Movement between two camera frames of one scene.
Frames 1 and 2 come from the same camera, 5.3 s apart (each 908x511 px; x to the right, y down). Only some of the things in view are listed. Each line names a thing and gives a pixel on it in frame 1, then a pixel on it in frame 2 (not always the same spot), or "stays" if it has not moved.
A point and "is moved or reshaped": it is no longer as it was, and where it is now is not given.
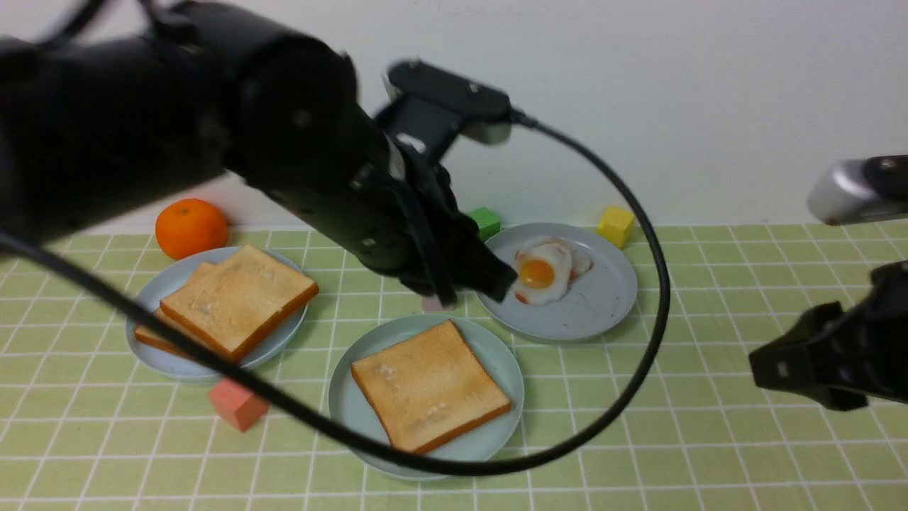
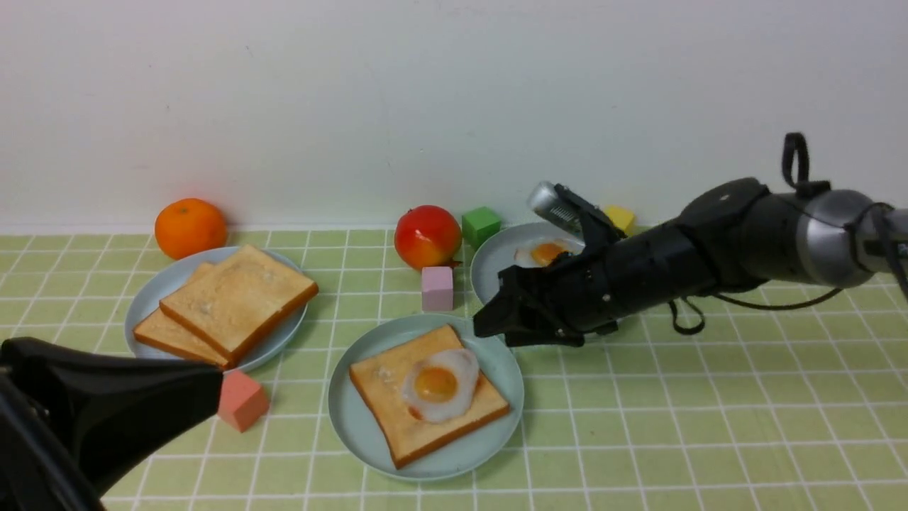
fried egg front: x=543 y=273 is moved or reshaped
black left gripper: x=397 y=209 → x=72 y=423
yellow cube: x=615 y=225 stays
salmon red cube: x=239 y=408 stays
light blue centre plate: x=496 y=432 stays
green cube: x=489 y=222 stays
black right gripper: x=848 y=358 → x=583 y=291
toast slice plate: x=233 y=302 stays
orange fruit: x=186 y=227 stays
